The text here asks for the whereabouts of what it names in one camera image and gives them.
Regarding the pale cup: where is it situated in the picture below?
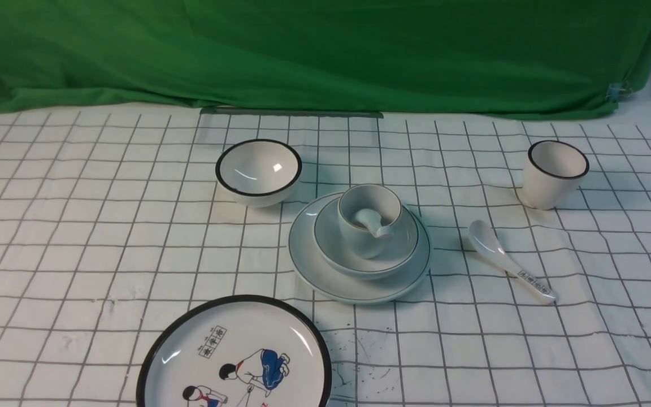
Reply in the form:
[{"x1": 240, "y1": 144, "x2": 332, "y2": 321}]
[{"x1": 337, "y1": 184, "x2": 403, "y2": 258}]

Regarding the plain white ceramic spoon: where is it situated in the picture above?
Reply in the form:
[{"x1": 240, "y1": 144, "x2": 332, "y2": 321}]
[{"x1": 355, "y1": 209, "x2": 394, "y2": 238}]

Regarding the checkered white tablecloth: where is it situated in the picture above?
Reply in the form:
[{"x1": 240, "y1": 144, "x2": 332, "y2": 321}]
[{"x1": 0, "y1": 106, "x2": 651, "y2": 406}]

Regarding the illustrated plate with black rim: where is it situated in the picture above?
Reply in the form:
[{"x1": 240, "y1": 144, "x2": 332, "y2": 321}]
[{"x1": 135, "y1": 295, "x2": 332, "y2": 406}]

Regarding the white bowl with black rim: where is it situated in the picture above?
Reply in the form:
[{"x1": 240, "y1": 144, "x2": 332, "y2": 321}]
[{"x1": 215, "y1": 139, "x2": 304, "y2": 208}]

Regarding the pale bowl on plate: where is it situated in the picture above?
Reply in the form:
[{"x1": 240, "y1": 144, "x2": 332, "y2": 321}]
[{"x1": 313, "y1": 198, "x2": 431, "y2": 280}]

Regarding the white plate with thin rim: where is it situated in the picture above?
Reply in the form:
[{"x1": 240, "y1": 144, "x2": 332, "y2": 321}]
[{"x1": 288, "y1": 193, "x2": 432, "y2": 305}]

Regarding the white spoon with label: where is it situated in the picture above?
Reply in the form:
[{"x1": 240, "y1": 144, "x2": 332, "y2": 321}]
[{"x1": 468, "y1": 220, "x2": 557, "y2": 304}]

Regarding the white cup with black rim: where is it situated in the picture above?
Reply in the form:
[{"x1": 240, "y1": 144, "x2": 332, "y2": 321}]
[{"x1": 518, "y1": 140, "x2": 590, "y2": 210}]

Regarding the green backdrop cloth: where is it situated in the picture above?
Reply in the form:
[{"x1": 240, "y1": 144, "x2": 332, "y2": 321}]
[{"x1": 0, "y1": 1, "x2": 651, "y2": 120}]

